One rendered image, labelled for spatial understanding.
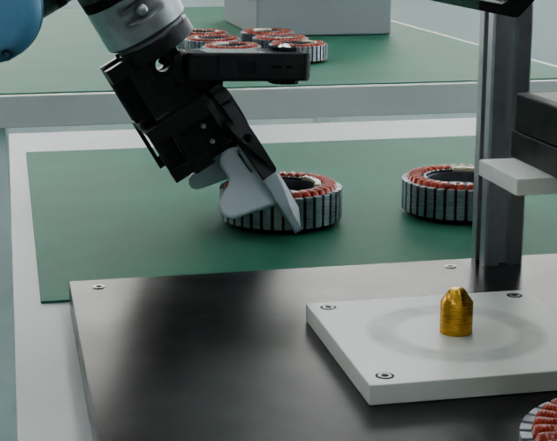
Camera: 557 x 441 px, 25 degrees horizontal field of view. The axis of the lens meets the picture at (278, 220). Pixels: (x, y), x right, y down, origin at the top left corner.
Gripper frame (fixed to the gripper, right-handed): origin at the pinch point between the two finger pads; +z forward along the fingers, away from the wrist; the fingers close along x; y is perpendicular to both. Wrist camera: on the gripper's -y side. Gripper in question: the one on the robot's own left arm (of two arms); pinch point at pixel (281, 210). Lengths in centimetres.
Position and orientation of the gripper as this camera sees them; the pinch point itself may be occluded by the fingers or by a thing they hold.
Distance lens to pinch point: 117.0
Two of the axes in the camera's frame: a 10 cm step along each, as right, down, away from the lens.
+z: 4.8, 8.1, 3.5
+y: -8.3, 5.5, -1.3
